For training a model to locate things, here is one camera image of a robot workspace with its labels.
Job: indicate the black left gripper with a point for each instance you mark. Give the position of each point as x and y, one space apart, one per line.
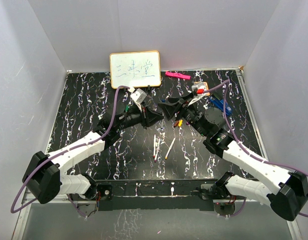
150 118

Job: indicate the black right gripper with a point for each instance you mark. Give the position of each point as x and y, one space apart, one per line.
175 105

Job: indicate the red white pen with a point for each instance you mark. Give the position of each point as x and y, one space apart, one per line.
154 146

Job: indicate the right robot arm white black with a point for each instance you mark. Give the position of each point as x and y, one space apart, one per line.
284 191

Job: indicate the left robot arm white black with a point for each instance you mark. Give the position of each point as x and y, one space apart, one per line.
46 175

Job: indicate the brown pen cap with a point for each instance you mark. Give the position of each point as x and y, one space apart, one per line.
176 123

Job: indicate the yellow pen cap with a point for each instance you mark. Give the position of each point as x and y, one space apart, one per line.
180 123

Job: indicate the orange tipped white pen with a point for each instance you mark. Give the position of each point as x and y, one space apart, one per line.
170 147

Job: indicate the purple tipped white pen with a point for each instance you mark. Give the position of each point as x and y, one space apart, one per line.
157 149

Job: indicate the orange card box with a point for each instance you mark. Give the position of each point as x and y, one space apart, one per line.
199 87

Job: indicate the blue stapler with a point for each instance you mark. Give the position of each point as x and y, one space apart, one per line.
218 102

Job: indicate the yellow framed whiteboard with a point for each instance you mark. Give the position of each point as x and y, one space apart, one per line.
135 69

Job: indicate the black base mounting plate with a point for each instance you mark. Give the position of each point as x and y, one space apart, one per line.
155 194

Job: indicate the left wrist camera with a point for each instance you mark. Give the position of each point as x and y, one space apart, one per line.
138 96

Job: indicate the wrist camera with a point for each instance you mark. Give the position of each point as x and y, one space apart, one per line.
196 97
138 96

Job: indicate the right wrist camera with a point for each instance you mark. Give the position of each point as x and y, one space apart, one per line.
196 97

